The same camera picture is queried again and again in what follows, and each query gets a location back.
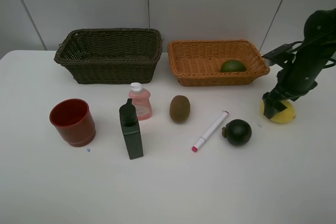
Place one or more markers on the dark brown wicker basket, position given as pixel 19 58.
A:
pixel 111 55

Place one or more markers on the red plastic cup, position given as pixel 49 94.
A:
pixel 74 122

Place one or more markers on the orange wicker basket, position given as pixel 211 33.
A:
pixel 198 62

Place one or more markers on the pink soap bottle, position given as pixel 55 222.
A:
pixel 141 100

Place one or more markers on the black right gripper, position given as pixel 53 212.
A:
pixel 295 80

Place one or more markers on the white pink-capped marker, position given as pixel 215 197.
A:
pixel 209 132

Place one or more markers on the green lime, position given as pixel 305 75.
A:
pixel 233 66

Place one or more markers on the yellow lemon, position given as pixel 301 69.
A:
pixel 285 116

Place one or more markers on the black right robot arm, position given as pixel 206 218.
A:
pixel 319 40

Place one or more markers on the brown kiwi fruit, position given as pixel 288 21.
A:
pixel 180 108

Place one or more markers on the dark mangosteen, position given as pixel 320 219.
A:
pixel 238 132

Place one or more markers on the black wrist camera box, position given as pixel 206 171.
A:
pixel 281 55

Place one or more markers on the dark green square bottle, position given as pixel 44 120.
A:
pixel 131 130

